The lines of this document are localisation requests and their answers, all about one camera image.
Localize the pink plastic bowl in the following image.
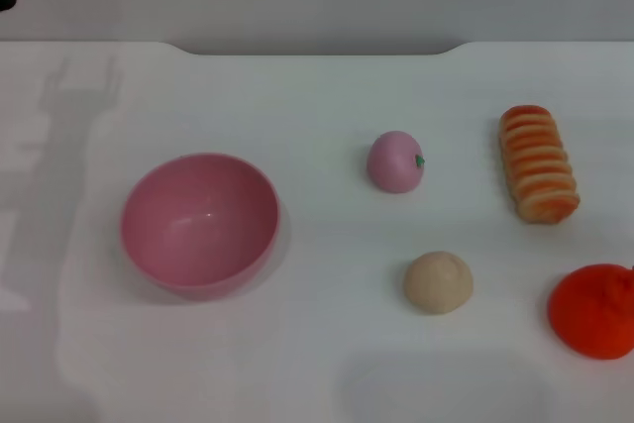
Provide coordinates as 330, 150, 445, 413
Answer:
119, 153, 282, 302

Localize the pink peach toy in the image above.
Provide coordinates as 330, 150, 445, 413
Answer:
366, 130, 427, 194

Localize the beige steamed bun toy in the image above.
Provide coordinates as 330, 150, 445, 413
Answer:
402, 250, 475, 316

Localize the orange striped bread loaf toy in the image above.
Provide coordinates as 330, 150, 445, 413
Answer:
498, 104, 581, 224

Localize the red-orange persimmon toy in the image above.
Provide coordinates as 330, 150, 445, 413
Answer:
547, 263, 634, 362

